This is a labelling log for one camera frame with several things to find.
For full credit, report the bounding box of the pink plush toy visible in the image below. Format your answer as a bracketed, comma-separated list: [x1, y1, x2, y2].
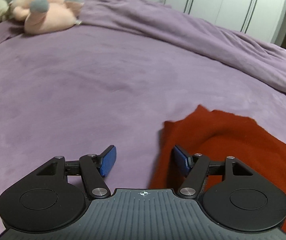
[9, 0, 84, 35]

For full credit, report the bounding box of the purple duvet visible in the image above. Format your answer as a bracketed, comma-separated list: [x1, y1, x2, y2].
[80, 0, 286, 93]

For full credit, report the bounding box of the dark red knit cardigan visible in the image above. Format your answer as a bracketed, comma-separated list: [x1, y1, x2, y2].
[149, 105, 286, 232]

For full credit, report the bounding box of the purple bed sheet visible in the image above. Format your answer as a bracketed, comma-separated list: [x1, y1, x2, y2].
[0, 22, 286, 234]

